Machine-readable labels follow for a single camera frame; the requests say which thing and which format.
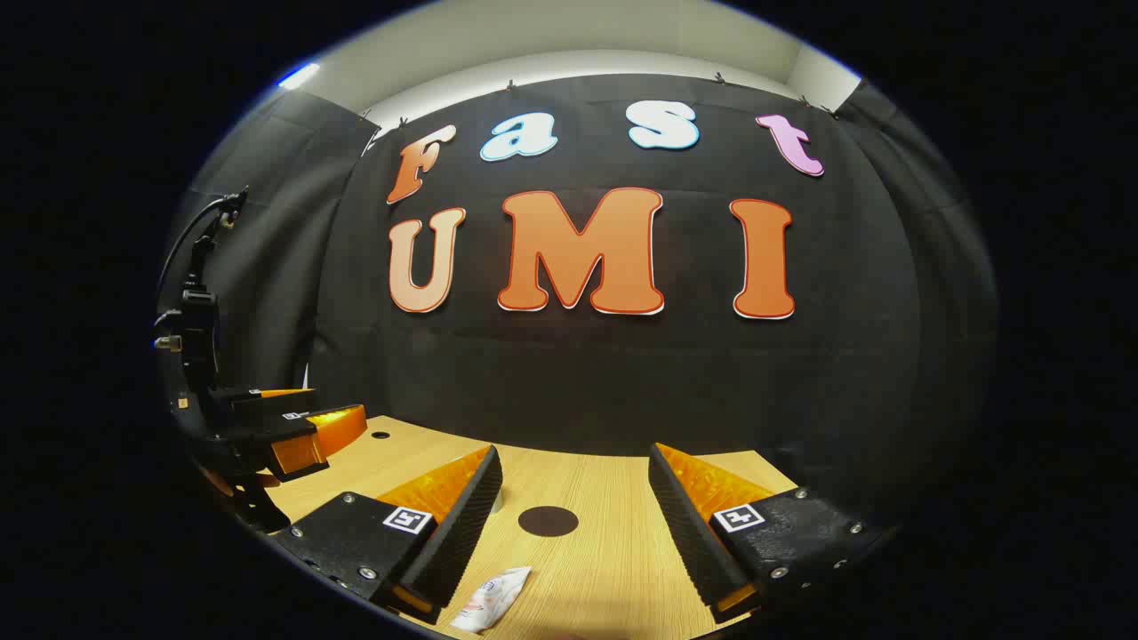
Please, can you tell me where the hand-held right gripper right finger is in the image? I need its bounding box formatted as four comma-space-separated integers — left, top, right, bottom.
647, 443, 890, 623

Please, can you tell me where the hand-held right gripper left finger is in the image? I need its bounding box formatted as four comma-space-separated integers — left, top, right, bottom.
271, 444, 504, 623

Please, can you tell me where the white toothpaste tube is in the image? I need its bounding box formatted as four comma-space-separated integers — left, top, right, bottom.
449, 566, 533, 634

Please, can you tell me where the dark round coaster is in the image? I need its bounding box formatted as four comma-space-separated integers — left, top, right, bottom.
517, 505, 580, 538

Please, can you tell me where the wooden desktop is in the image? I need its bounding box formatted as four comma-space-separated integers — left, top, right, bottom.
267, 415, 801, 640

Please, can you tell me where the black cable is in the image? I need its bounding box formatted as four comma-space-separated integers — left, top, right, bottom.
156, 194, 243, 308

